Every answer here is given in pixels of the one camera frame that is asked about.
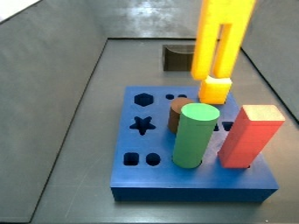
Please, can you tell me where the blue shape sorter board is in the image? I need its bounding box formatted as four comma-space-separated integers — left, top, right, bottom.
109, 86, 279, 202

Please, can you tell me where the brown cylinder peg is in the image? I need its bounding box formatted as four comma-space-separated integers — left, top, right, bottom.
167, 97, 192, 133

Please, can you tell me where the green cylinder peg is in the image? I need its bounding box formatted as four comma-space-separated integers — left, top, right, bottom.
172, 103, 220, 169

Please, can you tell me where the yellow notched block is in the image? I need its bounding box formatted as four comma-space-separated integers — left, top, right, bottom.
199, 76, 232, 105

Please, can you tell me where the black curved stand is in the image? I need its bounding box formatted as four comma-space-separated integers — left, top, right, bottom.
163, 45, 194, 72

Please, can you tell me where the red rectangular peg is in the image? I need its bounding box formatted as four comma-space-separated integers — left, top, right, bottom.
219, 105, 286, 168

